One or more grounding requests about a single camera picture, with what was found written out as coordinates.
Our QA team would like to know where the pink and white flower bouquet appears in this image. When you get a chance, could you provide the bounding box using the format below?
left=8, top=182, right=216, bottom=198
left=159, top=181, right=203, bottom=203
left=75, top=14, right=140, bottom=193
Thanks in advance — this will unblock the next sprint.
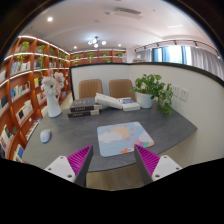
left=40, top=69, right=66, bottom=96

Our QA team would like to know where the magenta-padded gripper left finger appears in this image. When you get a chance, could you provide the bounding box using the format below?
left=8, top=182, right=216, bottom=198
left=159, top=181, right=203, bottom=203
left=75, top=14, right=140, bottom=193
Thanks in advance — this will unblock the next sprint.
left=43, top=144, right=94, bottom=188

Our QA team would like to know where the white computer mouse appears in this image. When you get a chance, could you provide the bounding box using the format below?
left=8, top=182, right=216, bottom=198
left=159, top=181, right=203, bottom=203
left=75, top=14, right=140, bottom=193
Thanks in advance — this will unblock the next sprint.
left=39, top=128, right=52, bottom=144

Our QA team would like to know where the white wall socket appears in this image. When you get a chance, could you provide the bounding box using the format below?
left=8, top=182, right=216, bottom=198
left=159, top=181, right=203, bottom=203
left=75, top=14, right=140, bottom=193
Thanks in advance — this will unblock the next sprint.
left=179, top=87, right=190, bottom=102
left=171, top=84, right=180, bottom=98

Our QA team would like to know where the tan upholstered chair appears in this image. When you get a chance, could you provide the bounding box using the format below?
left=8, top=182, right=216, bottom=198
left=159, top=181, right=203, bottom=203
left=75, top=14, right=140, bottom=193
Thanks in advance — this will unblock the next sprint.
left=108, top=78, right=137, bottom=102
left=78, top=78, right=104, bottom=100

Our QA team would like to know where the green potted plant white pot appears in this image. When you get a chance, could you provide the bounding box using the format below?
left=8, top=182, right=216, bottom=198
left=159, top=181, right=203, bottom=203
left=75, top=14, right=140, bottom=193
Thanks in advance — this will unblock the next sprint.
left=129, top=73, right=174, bottom=117

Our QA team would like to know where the pastel cloud print mouse pad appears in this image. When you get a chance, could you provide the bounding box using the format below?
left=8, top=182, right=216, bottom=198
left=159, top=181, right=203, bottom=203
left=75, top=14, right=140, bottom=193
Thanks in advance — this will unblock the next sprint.
left=96, top=121, right=155, bottom=158

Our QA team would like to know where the ceiling air vent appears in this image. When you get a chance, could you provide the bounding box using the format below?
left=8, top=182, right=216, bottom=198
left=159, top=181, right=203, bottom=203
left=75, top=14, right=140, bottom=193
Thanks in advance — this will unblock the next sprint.
left=112, top=6, right=143, bottom=18

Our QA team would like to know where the multi-bulb ceiling lamp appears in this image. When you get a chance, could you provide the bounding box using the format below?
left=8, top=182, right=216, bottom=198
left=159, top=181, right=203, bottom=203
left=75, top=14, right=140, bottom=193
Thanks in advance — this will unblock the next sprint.
left=87, top=35, right=108, bottom=49

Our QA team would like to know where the grey window curtain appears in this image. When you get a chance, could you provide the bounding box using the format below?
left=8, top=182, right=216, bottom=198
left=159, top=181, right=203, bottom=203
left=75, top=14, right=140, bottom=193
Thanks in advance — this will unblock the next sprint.
left=189, top=45, right=224, bottom=81

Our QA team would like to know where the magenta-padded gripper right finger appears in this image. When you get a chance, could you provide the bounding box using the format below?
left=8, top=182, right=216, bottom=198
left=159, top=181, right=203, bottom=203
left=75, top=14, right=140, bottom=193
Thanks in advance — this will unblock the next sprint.
left=133, top=144, right=183, bottom=186

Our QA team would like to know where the white jug vase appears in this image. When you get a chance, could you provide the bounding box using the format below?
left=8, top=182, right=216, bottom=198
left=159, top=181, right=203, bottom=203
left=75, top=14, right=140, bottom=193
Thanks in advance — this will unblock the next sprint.
left=46, top=90, right=63, bottom=118

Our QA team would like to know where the short orange wooden shelf unit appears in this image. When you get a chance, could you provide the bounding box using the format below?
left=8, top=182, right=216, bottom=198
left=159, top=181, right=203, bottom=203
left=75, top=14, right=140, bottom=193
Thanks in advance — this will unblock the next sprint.
left=69, top=48, right=128, bottom=66

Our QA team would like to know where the thick white book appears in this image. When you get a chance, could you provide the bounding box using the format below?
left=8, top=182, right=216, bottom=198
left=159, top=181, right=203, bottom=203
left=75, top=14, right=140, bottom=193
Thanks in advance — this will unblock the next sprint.
left=94, top=92, right=124, bottom=110

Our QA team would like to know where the long orange wooden shelf unit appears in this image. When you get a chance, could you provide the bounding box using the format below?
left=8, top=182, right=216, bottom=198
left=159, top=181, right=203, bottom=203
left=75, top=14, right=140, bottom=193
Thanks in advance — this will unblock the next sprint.
left=0, top=34, right=73, bottom=163

